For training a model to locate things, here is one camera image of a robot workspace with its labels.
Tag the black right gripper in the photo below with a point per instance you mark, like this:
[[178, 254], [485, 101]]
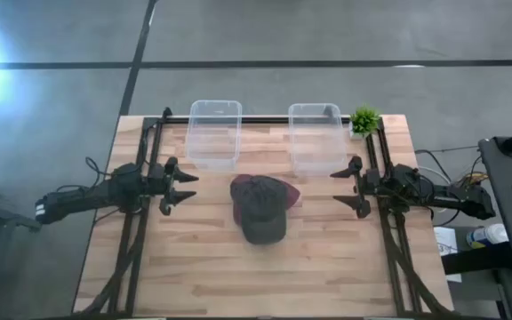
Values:
[[373, 182]]

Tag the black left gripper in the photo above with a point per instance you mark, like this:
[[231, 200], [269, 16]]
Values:
[[157, 180]]

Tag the black baseball cap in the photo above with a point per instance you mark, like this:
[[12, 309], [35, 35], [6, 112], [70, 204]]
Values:
[[262, 209]]

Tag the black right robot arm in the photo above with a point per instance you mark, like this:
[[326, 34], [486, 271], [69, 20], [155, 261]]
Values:
[[460, 200]]

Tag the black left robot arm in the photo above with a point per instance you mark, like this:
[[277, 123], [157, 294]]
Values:
[[82, 200]]

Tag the clear plastic bin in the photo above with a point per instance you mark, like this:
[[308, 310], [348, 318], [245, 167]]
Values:
[[317, 138], [213, 133]]

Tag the small green potted plant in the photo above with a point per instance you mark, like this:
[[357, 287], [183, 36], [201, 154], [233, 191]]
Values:
[[364, 120]]

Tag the white paper sheet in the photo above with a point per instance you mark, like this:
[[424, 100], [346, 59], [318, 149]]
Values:
[[447, 249]]

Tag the white blue bottle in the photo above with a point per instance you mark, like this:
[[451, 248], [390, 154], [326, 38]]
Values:
[[487, 235]]

